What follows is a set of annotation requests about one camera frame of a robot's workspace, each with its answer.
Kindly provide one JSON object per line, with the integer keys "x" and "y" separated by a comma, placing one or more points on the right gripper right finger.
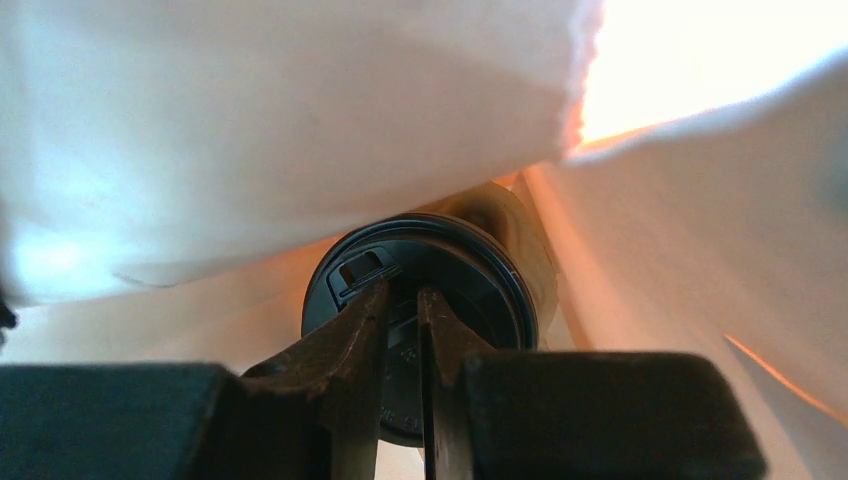
{"x": 444, "y": 342}

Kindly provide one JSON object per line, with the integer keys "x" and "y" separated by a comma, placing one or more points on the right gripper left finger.
{"x": 318, "y": 402}

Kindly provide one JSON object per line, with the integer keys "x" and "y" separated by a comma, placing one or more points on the orange paper takeout bag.
{"x": 171, "y": 171}

